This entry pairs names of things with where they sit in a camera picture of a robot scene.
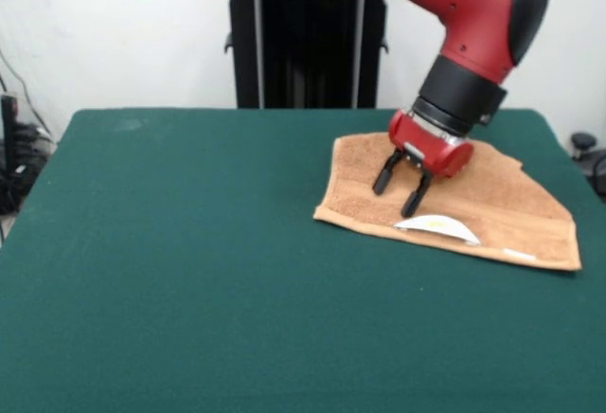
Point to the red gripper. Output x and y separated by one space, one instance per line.
426 148

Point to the tan terry towel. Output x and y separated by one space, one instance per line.
497 195

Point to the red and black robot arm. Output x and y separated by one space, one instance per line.
464 15

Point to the black office chair base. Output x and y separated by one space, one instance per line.
583 140

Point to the dark green table cloth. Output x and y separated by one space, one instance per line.
189 266

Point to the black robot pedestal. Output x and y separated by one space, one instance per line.
293 53

